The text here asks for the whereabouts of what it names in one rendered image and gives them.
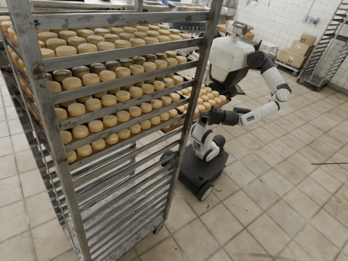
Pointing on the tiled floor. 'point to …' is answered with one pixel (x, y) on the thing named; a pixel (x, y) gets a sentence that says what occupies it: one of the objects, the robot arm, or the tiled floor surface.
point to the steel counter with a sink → (147, 6)
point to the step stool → (270, 48)
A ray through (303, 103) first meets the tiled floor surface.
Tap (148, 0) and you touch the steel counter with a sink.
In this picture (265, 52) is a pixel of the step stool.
